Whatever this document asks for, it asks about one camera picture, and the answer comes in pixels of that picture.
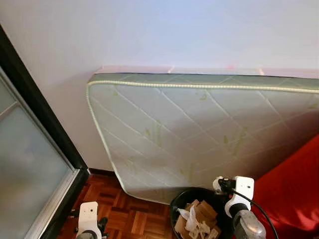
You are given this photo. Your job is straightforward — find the brown cardboard scraps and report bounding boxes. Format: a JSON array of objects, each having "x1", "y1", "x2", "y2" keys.
[{"x1": 174, "y1": 199, "x2": 220, "y2": 239}]

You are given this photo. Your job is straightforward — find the crumpled white paper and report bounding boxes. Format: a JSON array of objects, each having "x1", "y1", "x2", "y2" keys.
[{"x1": 178, "y1": 207, "x2": 210, "y2": 239}]

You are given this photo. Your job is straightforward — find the black waste bin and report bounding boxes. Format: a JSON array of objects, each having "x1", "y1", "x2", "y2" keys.
[{"x1": 169, "y1": 187, "x2": 235, "y2": 239}]

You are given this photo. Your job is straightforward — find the white quilted mattress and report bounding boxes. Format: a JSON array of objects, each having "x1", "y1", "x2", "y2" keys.
[{"x1": 86, "y1": 72, "x2": 319, "y2": 206}]

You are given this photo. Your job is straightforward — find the frosted glass sliding door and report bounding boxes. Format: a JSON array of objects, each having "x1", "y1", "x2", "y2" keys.
[{"x1": 0, "y1": 25, "x2": 90, "y2": 239}]

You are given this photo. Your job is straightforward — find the pink board behind mattress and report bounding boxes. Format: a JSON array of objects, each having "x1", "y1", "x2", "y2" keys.
[{"x1": 95, "y1": 65, "x2": 319, "y2": 79}]

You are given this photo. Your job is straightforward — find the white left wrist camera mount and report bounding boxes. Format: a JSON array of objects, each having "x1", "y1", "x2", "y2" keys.
[{"x1": 77, "y1": 201, "x2": 99, "y2": 237}]

